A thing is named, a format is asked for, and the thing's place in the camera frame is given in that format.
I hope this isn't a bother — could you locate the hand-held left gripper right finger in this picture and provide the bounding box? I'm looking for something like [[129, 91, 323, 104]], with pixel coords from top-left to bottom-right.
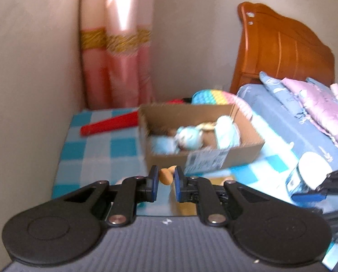
[[173, 166, 271, 228]]

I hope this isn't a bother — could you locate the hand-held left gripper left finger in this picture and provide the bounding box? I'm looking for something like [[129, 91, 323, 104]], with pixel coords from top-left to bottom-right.
[[64, 165, 160, 228]]

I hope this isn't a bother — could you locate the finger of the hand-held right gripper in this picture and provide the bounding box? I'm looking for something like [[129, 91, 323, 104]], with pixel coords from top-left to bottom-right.
[[292, 167, 338, 202], [313, 205, 338, 230]]

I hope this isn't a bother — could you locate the orange peanut-shaped toy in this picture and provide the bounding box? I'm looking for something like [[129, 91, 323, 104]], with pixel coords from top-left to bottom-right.
[[160, 166, 176, 186]]

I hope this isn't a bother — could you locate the light blue cloth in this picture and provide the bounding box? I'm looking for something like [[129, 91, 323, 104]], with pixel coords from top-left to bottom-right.
[[214, 115, 241, 149]]

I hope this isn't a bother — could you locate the cardboard box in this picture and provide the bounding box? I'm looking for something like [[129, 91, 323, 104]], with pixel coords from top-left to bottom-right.
[[138, 103, 266, 176]]

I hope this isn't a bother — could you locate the yellow taped parcel box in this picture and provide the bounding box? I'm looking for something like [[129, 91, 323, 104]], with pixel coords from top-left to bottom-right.
[[172, 176, 236, 217]]

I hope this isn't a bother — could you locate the clear jar with white lid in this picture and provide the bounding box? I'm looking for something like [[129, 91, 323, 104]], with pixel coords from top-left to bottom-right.
[[285, 151, 332, 196]]

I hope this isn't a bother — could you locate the blue plush toy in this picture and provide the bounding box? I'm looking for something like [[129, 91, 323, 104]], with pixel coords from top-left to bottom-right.
[[175, 126, 205, 151]]

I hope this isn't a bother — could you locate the blue checked bed sheet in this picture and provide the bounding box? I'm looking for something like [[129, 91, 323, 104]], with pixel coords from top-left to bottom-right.
[[51, 108, 338, 270]]

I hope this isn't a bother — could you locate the red plastic stick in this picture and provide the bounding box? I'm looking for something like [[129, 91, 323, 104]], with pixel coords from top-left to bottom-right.
[[80, 112, 140, 136]]

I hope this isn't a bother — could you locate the blue-grey quilt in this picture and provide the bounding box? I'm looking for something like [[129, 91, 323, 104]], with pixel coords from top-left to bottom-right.
[[237, 83, 338, 176]]

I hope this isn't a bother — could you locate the pink floral pillow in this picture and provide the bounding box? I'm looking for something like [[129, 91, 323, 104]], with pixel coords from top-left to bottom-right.
[[281, 78, 338, 158]]

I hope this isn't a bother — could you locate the rainbow pop bubble toy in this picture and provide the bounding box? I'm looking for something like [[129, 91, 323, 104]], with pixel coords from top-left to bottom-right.
[[192, 89, 254, 119]]

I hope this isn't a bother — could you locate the blue patterned pillow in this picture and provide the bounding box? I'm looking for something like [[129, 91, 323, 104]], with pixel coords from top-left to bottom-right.
[[305, 76, 332, 91], [259, 71, 300, 111]]

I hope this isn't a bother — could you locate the pink curtain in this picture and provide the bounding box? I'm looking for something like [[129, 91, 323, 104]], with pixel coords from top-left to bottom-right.
[[79, 0, 155, 109]]

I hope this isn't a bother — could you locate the wooden headboard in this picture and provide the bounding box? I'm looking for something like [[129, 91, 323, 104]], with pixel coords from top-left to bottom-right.
[[230, 1, 336, 94]]

